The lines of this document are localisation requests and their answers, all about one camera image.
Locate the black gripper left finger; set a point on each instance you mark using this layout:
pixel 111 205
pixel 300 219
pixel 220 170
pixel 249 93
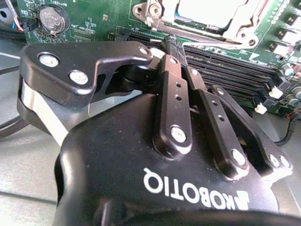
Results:
pixel 113 54

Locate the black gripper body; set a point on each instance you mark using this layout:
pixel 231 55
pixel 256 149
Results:
pixel 117 164

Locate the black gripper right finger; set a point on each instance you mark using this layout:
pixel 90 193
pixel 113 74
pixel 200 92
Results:
pixel 225 141

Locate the silver CPU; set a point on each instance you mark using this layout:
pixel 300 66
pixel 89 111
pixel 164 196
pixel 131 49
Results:
pixel 207 9

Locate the metal socket cover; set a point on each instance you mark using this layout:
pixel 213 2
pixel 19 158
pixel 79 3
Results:
pixel 247 21

